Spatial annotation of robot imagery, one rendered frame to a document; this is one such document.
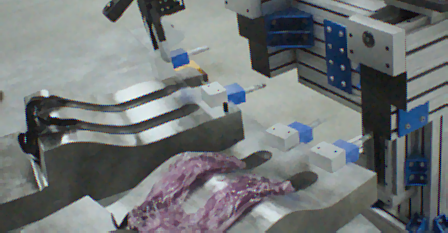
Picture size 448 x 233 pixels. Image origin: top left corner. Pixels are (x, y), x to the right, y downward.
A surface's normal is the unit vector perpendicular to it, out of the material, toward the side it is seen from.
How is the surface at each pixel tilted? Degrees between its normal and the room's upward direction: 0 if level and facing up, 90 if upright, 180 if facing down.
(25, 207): 90
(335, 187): 0
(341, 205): 90
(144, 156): 90
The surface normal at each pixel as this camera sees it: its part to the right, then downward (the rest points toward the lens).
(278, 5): 0.52, 0.33
